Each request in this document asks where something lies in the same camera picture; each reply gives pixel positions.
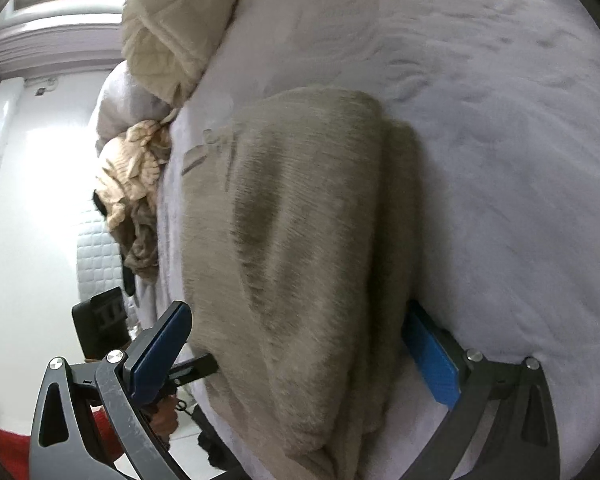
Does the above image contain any taupe knit garment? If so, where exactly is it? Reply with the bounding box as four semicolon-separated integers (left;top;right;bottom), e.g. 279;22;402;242
181;87;419;479

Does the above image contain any cream striped crumpled garment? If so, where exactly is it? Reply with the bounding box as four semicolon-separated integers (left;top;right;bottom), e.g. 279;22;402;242
95;120;172;283

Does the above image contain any lavender plush bed blanket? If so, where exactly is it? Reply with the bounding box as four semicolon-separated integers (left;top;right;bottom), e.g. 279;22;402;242
93;0;600;479

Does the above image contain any red sleeve forearm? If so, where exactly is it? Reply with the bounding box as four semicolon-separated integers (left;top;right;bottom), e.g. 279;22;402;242
0;406;127;480

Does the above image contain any white quilted bed side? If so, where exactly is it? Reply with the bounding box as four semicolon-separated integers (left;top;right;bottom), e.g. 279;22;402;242
76;202;124;301

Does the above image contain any grey curtain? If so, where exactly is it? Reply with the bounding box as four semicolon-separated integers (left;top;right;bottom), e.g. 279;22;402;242
0;13;122;79

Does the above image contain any beige quilted comforter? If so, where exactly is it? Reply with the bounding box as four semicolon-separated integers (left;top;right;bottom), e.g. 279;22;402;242
121;0;237;108

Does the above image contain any left hand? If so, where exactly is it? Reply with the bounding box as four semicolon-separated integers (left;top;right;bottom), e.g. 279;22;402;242
146;394;178;446

